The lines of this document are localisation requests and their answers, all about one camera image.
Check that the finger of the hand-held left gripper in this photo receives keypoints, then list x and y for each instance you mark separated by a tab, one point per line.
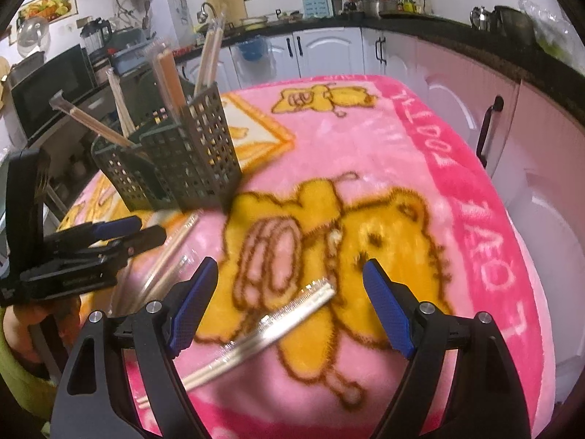
146	238
114	227

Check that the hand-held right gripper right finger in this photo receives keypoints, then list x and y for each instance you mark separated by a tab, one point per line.
388	315

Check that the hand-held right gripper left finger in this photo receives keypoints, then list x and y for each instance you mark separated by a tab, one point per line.
192	315

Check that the dark green utensil holder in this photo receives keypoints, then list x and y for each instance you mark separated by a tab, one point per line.
192	155

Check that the person's left forearm green sleeve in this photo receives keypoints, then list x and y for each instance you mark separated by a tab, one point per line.
18	384

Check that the person's left hand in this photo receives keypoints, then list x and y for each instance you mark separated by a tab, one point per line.
13	329

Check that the grey metal shelf table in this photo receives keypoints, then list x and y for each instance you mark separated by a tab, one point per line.
87	100

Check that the black microwave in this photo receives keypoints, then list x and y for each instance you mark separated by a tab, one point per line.
50	87

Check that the pink bear printed blanket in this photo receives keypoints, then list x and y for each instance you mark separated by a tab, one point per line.
411	169

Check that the steel tray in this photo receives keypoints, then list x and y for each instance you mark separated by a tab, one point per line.
27	61

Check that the blue dish rack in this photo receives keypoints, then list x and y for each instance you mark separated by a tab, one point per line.
129	61

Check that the glass pot lid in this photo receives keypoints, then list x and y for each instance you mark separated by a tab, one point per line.
32	32

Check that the blender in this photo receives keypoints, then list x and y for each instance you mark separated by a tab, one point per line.
95	36

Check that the pink kitchen cabinets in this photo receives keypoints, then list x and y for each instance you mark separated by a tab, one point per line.
539	155

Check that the steel faucet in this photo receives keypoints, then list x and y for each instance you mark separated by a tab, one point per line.
208	9

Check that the glass baking dish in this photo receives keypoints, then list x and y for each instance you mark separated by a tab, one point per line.
253	22

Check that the wooden cutting board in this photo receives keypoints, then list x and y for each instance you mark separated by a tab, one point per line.
226	0

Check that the white kitchen cabinets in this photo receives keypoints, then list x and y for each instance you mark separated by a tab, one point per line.
329	55

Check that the light blue knife block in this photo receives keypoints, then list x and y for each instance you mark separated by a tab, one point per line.
314	7

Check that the black countertop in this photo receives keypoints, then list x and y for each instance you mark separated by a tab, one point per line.
457	32

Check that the steel cooking pot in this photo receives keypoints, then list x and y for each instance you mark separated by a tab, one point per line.
381	7

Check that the steel kettle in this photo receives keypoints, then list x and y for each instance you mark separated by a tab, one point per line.
480	18

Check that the yellow oil bottle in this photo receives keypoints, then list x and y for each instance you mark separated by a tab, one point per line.
409	3

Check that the large steel pot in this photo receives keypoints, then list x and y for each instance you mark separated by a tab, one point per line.
514	25

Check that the clear bag of greens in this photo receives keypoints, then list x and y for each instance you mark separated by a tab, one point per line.
550	32

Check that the wall socket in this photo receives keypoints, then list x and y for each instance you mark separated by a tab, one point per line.
82	23

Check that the fruit wall poster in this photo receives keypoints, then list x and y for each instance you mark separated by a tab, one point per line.
45	7

